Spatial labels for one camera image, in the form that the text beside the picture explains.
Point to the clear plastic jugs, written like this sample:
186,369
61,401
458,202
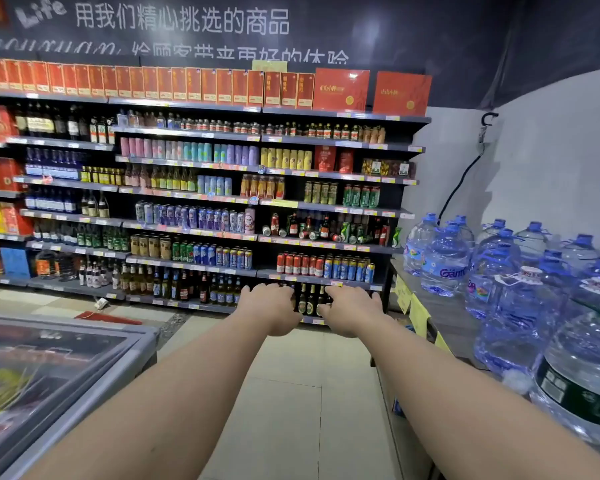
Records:
55,265

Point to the group of large water jugs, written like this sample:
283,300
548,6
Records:
445,264

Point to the glass-top chest freezer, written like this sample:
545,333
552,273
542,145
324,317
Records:
55,374

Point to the person's right hand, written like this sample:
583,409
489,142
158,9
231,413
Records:
352,312

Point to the person's left forearm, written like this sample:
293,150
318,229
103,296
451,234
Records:
155,404

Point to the row of gold packets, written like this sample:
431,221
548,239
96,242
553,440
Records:
387,168

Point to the red floor mat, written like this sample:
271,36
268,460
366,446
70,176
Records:
110,318

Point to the row of pastel drink cans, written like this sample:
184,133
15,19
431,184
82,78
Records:
190,152

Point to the grey store shelving unit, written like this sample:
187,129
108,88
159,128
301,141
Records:
300,110

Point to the red foil bag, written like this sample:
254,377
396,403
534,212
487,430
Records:
345,162
325,158

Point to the red carton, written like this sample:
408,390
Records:
17,219

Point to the row of red gift boxes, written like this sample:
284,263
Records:
130,82

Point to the blue carton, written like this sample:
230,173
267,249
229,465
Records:
15,262

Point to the person's right forearm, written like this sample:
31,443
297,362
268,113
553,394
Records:
480,404

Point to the person's left hand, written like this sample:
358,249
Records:
270,309

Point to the grey display platform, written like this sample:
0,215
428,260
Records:
455,324

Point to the yellow price card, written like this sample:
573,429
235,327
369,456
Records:
403,294
442,343
419,317

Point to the black wall banner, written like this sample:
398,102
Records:
380,34

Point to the large red gift box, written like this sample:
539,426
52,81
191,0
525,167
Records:
402,94
340,89

